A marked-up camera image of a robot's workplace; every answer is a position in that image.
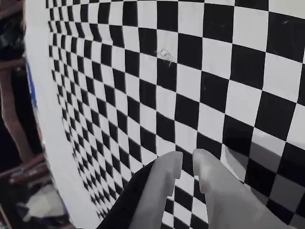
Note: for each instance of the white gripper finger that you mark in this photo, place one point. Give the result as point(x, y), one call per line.
point(226, 202)

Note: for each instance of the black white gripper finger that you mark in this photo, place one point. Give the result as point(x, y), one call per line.
point(152, 190)

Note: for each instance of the white crumpled bag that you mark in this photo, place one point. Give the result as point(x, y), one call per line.
point(45, 202)

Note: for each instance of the black and white checkerboard mat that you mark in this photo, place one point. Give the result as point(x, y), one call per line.
point(214, 71)

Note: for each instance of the brown wooden chair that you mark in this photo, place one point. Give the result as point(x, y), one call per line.
point(14, 124)

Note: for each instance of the blue tape strip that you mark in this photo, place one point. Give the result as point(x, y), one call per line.
point(32, 88)

